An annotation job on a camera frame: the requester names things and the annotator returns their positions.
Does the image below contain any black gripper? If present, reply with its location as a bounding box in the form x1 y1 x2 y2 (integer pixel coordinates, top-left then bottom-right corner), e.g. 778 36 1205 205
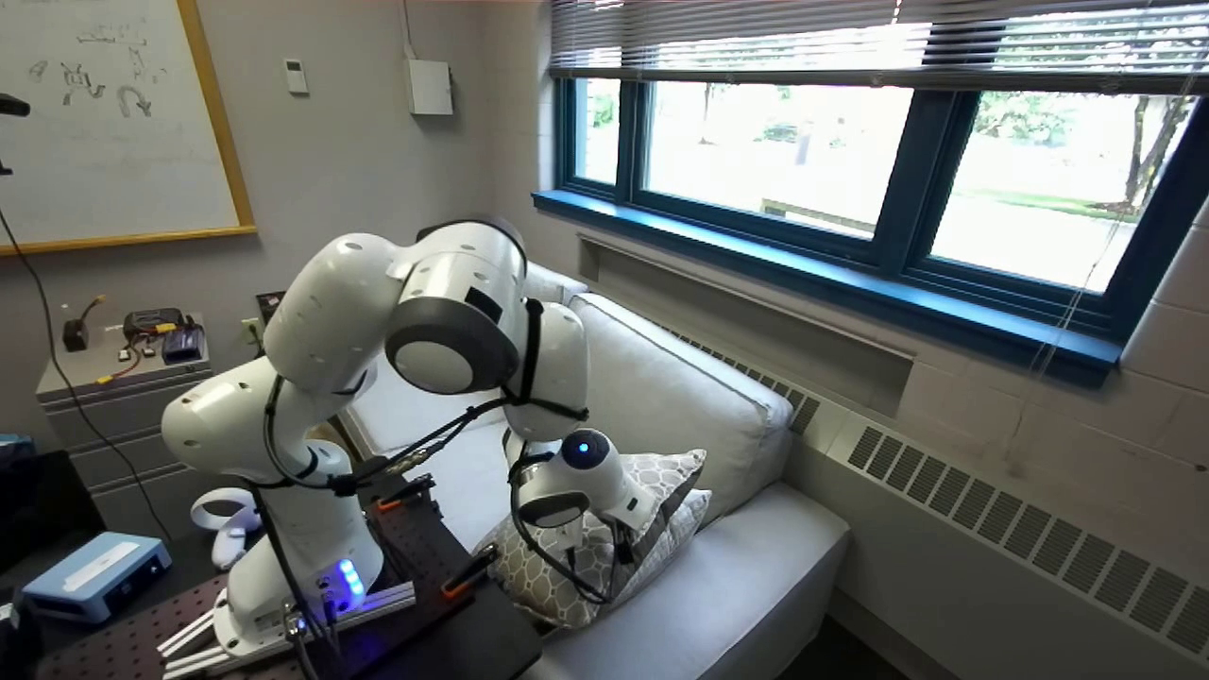
607 505 674 575

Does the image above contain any octagon patterned beige pillow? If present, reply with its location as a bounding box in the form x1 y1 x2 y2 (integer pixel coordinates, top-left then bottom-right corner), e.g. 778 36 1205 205
485 447 713 636

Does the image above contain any light grey fabric couch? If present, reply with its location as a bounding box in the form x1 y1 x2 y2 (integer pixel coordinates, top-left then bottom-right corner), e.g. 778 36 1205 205
351 262 854 680

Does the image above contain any narrow grey couch back cushion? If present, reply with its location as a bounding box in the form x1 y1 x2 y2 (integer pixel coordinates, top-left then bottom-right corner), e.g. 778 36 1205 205
571 292 802 517

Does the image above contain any wide grey couch back cushion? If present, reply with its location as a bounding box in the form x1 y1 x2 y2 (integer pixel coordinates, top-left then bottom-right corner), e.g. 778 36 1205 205
519 262 591 309

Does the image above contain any orange black clamp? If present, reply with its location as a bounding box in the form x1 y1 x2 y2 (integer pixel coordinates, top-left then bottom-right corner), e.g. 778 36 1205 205
362 468 441 521
437 541 501 604

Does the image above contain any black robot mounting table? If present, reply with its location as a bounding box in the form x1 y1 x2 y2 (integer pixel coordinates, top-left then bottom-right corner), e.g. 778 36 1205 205
33 468 548 680

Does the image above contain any white VR controller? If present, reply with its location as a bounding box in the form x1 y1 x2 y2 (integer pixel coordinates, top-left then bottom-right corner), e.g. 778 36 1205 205
185 482 263 575

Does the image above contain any wide blue framed window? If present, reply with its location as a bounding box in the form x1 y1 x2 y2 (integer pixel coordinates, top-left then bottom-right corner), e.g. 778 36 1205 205
529 0 1209 388

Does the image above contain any black electronics pile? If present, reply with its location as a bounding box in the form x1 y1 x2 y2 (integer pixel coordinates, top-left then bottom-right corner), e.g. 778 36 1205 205
116 302 207 371

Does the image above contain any grey drawer cabinet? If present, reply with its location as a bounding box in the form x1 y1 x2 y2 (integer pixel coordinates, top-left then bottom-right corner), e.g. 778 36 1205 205
33 328 258 537

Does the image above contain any light blue flat box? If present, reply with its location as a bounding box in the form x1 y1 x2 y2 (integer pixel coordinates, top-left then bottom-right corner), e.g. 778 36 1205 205
18 527 176 628

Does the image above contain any horizontal window blind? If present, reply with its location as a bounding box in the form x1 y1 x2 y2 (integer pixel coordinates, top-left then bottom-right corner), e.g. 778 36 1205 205
548 0 1209 94

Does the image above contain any small black tabletop gadget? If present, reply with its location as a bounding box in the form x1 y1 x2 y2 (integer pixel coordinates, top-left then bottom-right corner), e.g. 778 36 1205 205
62 293 107 355

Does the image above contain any wood framed whiteboard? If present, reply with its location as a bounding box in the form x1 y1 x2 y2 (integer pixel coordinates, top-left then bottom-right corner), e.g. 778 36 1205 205
0 0 260 264

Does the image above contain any wall radiator vent grille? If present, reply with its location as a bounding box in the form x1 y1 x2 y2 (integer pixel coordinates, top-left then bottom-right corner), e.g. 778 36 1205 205
676 323 1209 661

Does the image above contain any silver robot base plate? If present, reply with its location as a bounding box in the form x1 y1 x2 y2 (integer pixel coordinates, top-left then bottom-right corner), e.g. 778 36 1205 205
154 575 422 680

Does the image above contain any white wall box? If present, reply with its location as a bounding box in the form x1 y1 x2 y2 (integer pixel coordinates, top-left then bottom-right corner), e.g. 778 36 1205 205
404 54 460 121

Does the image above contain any small white wall thermostat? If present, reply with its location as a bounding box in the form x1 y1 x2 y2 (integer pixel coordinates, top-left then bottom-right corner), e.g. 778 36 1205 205
278 54 314 100

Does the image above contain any long black hanging cable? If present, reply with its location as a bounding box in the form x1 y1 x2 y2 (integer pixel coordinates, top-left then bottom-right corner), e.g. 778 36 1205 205
0 205 174 546

